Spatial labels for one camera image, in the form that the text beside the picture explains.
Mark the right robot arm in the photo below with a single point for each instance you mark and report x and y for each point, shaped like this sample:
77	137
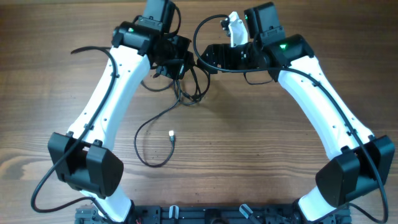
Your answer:
358	162

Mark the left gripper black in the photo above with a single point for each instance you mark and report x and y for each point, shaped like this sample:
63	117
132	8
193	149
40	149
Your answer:
173	72

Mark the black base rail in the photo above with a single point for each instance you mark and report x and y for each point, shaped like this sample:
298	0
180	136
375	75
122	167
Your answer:
271	213

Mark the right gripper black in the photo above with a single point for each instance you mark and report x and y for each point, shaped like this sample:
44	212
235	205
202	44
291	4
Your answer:
226	50

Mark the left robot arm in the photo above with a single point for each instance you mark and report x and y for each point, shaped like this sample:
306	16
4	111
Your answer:
83	158

